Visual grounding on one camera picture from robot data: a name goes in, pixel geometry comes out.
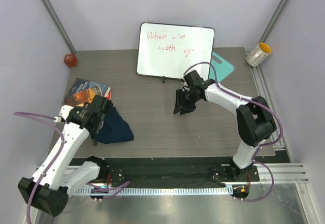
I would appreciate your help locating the red paperback book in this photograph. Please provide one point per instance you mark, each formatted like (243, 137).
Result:
(108, 95)

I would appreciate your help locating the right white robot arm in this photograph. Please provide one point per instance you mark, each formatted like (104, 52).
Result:
(255, 121)

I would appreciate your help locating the white mug yellow inside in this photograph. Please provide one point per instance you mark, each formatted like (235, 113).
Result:
(258, 54)

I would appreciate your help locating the dark orange cover book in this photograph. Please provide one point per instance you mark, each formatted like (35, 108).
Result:
(83, 97)

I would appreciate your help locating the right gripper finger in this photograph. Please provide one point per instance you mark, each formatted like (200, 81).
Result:
(179, 102)
(187, 107)

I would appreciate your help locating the blue nineteen eighty-four book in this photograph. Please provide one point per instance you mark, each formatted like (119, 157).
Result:
(83, 84)

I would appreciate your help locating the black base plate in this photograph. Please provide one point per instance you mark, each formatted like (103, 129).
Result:
(176, 169)

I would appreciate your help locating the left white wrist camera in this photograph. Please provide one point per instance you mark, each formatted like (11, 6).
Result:
(63, 114)

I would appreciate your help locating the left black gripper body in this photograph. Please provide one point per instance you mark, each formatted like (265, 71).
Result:
(95, 130)

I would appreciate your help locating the aluminium rail frame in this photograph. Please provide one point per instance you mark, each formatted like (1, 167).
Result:
(173, 154)

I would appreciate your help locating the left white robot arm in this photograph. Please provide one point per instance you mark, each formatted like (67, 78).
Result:
(49, 188)

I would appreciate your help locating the red cube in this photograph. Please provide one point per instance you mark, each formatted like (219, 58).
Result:
(70, 60)

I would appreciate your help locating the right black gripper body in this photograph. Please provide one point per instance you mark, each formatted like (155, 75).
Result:
(191, 95)

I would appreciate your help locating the dark blue t shirt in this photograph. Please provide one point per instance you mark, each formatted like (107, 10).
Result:
(114, 130)

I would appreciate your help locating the white whiteboard with red writing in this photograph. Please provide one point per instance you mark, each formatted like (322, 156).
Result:
(167, 50)

